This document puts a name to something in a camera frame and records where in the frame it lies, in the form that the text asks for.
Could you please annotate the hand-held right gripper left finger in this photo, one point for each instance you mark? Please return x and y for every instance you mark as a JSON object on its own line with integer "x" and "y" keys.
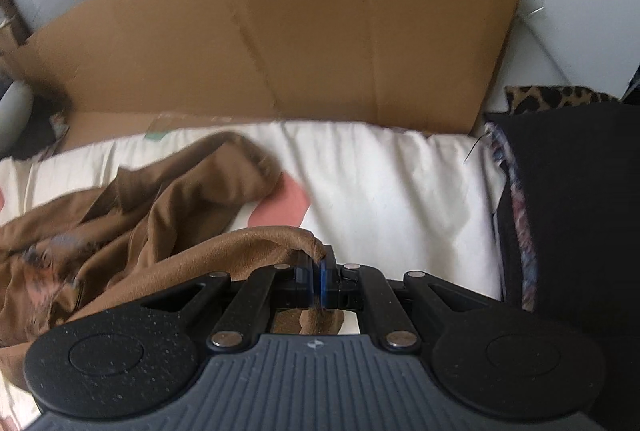
{"x": 306, "y": 281}

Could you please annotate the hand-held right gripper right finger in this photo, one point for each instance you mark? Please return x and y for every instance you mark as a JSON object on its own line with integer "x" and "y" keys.
{"x": 325, "y": 283}

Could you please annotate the brown printed t-shirt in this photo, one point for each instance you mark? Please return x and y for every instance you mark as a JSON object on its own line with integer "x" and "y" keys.
{"x": 175, "y": 211}

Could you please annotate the black folded clothes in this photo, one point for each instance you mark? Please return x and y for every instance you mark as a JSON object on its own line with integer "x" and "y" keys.
{"x": 575, "y": 211}

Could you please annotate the cream bear print blanket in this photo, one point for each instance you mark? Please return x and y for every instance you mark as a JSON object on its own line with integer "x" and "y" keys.
{"x": 400, "y": 191}

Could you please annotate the long folded cardboard sheet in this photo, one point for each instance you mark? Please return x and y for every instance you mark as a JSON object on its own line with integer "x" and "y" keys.
{"x": 300, "y": 36}

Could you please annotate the leopard print cloth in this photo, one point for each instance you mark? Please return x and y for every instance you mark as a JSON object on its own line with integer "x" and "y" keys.
{"x": 545, "y": 97}

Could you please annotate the black cloth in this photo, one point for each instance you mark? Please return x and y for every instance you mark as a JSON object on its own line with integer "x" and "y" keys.
{"x": 40, "y": 131}

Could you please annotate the grey neck pillow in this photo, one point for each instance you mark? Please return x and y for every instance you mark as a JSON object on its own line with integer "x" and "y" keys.
{"x": 12, "y": 116}

